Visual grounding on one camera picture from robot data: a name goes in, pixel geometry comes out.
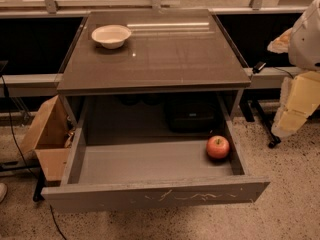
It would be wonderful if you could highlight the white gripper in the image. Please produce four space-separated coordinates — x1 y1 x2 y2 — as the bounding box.
267 0 320 138

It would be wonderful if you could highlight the red apple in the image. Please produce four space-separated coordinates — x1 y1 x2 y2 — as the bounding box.
206 135 230 159

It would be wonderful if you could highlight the grey cabinet with glossy top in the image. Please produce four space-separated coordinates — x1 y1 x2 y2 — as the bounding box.
57 9 250 132

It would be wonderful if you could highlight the open grey drawer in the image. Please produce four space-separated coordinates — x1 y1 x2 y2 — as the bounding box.
41 93 271 214

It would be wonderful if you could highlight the black table leg with caster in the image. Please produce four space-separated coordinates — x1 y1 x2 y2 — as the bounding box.
239 90 281 149

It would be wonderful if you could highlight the black bag under cabinet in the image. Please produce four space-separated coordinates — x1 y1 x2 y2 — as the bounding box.
164 96 222 133

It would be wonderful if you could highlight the white bowl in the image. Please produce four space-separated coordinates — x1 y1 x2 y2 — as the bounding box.
91 25 132 49

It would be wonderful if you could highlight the brown cardboard box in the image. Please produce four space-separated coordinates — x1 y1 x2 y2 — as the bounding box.
20 95 71 182

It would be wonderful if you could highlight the white shoe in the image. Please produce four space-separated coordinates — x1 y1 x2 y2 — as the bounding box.
0 183 8 203

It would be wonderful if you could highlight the small black device on rail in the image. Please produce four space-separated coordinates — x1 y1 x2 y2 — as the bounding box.
252 62 266 74

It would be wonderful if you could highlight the black cable on floor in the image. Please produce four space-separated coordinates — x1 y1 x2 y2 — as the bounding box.
0 74 68 240

